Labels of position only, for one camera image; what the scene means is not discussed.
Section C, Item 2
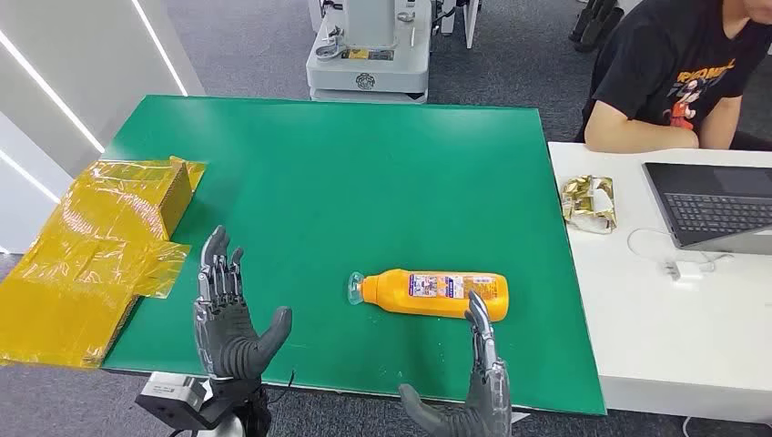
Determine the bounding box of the white wall light strip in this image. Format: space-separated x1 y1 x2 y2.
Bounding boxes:
131 0 189 97
0 149 62 205
0 28 107 154

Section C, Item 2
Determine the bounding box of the white desk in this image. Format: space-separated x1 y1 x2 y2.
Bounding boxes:
547 141 772 425

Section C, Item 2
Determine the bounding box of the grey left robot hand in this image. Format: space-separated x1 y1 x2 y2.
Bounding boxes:
192 225 294 382

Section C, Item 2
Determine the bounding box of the green table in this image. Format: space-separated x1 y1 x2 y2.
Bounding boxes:
101 94 608 417

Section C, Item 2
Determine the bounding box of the yellow film wrapped cardboard box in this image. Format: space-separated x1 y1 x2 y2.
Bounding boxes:
0 156 208 370

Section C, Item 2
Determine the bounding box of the white charger adapter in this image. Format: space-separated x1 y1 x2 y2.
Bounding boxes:
663 259 704 282

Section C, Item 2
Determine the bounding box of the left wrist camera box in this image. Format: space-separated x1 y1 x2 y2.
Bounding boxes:
135 371 212 431

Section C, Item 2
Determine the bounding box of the person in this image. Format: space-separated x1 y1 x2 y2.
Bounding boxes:
574 0 772 155

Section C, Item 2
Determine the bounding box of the grey laptop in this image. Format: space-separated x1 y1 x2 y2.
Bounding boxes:
641 161 772 257

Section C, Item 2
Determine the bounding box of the black chair base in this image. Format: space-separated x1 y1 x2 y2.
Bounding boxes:
568 0 625 54

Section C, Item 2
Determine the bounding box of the thin white cable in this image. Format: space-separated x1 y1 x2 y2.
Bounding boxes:
626 228 734 276

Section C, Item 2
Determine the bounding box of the orange plastic bottle clear cap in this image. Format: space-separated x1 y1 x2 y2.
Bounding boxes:
347 269 511 323

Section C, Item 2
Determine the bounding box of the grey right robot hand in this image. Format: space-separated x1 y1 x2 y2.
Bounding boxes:
398 290 513 437

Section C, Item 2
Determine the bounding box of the crumpled gold foil wrapper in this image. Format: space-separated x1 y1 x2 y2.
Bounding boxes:
561 175 619 235

